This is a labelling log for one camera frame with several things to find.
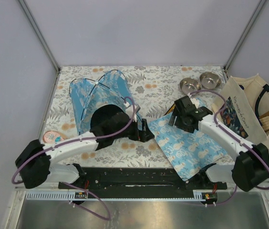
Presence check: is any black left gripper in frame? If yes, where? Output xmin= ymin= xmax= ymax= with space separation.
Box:
xmin=114 ymin=117 xmax=155 ymax=143

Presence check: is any steel pet bowl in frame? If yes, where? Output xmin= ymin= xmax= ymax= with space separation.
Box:
xmin=199 ymin=72 xmax=221 ymax=90
xmin=179 ymin=77 xmax=202 ymax=94

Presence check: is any blue snowman tent mat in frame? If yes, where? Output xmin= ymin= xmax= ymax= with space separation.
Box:
xmin=148 ymin=113 xmax=227 ymax=181

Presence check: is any blue snowman pet tent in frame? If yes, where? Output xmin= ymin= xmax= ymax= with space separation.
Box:
xmin=69 ymin=69 xmax=141 ymax=135

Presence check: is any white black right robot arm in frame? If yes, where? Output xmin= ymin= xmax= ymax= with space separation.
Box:
xmin=168 ymin=96 xmax=269 ymax=192

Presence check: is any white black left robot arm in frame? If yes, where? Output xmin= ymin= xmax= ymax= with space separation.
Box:
xmin=15 ymin=112 xmax=154 ymax=189

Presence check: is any pink pet toy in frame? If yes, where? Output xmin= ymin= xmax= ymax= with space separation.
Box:
xmin=42 ymin=130 xmax=67 ymax=144

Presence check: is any floral white tablecloth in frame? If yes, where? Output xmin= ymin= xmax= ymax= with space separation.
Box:
xmin=41 ymin=66 xmax=226 ymax=168

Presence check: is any beige canvas tote bag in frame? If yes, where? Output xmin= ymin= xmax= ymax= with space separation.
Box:
xmin=217 ymin=74 xmax=269 ymax=148

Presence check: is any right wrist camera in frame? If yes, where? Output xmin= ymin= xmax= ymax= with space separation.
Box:
xmin=188 ymin=94 xmax=200 ymax=108

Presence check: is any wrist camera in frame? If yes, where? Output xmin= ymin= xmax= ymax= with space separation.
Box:
xmin=188 ymin=94 xmax=200 ymax=108
xmin=124 ymin=102 xmax=141 ymax=122

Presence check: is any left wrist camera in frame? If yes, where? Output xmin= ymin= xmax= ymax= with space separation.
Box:
xmin=124 ymin=102 xmax=141 ymax=122

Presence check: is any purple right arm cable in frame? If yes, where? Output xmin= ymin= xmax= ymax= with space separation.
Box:
xmin=189 ymin=89 xmax=269 ymax=208

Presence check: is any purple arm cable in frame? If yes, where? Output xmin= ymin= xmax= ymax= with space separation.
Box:
xmin=189 ymin=89 xmax=269 ymax=208
xmin=11 ymin=96 xmax=113 ymax=220

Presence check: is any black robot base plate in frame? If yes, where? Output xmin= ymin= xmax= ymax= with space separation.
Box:
xmin=58 ymin=167 xmax=227 ymax=201

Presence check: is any white slotted cable duct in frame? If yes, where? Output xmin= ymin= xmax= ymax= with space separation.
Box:
xmin=26 ymin=187 xmax=205 ymax=201

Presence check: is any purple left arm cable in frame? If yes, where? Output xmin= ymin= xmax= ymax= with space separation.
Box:
xmin=11 ymin=96 xmax=113 ymax=220

